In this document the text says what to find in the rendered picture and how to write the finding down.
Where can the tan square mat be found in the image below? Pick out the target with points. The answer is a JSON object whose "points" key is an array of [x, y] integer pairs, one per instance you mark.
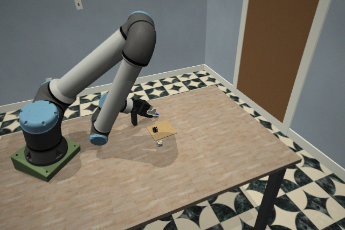
{"points": [[164, 130]]}

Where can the white die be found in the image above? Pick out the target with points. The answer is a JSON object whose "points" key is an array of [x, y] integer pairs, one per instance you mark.
{"points": [[159, 143]]}

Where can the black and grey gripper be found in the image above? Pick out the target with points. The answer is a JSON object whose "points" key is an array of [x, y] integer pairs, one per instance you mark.
{"points": [[143, 108]]}

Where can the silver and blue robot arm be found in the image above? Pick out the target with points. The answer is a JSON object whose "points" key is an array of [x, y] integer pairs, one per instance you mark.
{"points": [[40, 120]]}

